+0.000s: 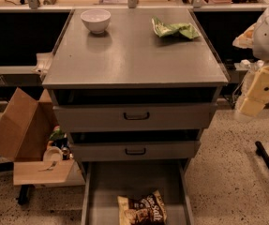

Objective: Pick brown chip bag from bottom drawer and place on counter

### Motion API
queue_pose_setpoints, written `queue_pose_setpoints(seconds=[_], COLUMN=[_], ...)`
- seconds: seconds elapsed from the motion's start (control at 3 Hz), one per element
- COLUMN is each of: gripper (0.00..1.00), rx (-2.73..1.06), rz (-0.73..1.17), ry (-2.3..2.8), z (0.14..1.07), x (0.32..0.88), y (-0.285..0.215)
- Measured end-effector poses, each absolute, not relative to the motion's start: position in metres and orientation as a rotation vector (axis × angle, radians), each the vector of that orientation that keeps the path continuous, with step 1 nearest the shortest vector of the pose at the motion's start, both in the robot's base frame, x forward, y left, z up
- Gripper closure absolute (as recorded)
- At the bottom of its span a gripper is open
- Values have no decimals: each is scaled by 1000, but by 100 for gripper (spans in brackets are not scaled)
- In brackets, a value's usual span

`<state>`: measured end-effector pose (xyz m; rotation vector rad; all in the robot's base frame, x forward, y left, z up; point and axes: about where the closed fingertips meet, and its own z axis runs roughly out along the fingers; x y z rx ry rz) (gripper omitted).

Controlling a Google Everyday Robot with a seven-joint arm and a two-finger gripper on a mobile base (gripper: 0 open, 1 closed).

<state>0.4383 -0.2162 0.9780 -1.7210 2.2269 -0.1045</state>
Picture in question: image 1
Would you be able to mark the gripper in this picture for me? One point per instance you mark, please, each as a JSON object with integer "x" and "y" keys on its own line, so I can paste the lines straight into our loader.
{"x": 258, "y": 94}

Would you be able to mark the brown chip bag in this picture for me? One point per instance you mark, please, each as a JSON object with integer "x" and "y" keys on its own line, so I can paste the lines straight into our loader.
{"x": 148, "y": 210}

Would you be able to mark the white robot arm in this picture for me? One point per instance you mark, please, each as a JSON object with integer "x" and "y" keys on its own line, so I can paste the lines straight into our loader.
{"x": 256, "y": 38}

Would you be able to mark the green chip bag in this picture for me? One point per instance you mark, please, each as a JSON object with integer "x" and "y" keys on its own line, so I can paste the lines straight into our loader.
{"x": 182, "y": 29}

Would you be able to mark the top grey drawer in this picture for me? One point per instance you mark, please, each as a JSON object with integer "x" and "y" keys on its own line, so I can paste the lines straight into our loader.
{"x": 105, "y": 110}

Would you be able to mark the grey drawer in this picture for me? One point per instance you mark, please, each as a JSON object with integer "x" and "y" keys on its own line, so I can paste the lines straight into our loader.
{"x": 107, "y": 180}
{"x": 105, "y": 110}
{"x": 135, "y": 145}

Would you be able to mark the grey drawer cabinet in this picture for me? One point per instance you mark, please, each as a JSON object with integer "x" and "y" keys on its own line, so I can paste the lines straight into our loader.
{"x": 131, "y": 56}

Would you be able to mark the bottom grey drawer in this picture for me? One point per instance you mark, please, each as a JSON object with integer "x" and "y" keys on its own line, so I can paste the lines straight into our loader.
{"x": 107, "y": 180}

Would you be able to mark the middle grey drawer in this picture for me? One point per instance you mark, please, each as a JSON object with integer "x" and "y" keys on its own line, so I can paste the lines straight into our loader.
{"x": 135, "y": 145}

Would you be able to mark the white bowl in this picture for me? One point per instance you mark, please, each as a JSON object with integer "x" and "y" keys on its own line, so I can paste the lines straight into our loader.
{"x": 96, "y": 20}

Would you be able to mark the white plate in box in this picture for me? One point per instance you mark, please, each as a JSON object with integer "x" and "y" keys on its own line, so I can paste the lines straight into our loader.
{"x": 53, "y": 154}

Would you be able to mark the brown cardboard box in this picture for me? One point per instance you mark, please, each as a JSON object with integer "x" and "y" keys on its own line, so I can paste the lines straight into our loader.
{"x": 25, "y": 128}

